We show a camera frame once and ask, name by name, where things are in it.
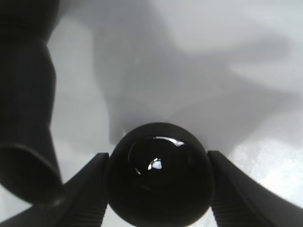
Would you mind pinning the small black teacup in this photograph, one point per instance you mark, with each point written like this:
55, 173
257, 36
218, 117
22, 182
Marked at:
159, 175

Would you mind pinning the black round teapot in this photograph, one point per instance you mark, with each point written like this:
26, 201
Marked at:
28, 164

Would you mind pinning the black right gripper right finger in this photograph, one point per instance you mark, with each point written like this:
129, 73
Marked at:
239, 201

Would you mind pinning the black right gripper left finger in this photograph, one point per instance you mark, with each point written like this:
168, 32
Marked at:
84, 205

